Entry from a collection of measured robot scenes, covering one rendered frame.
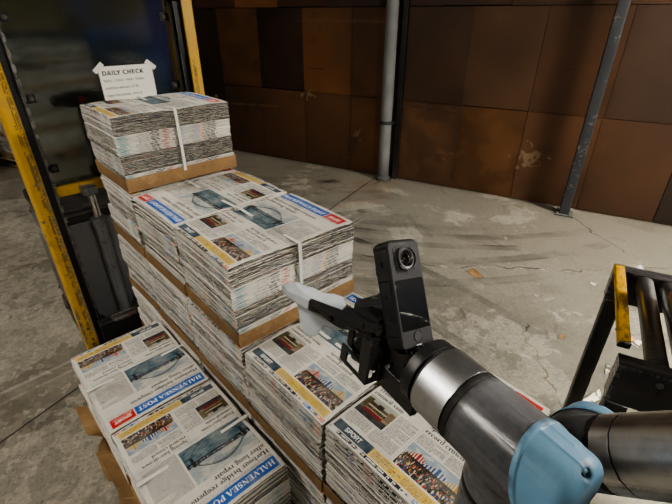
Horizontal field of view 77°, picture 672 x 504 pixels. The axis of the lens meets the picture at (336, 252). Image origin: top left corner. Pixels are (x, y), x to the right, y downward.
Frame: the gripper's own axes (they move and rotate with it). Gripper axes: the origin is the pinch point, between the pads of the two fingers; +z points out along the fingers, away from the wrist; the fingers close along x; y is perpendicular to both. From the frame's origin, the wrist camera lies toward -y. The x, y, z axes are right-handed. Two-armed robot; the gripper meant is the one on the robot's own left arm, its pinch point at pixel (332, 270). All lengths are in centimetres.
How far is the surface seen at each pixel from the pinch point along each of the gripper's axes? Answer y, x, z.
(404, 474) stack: 39.0, 14.7, -8.7
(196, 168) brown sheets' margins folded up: 13, 10, 98
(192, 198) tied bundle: 17, 4, 81
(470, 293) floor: 100, 180, 100
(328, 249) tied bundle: 19, 27, 41
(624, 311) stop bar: 29, 97, -4
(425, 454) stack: 38.3, 20.5, -7.8
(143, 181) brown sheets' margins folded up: 15, -7, 95
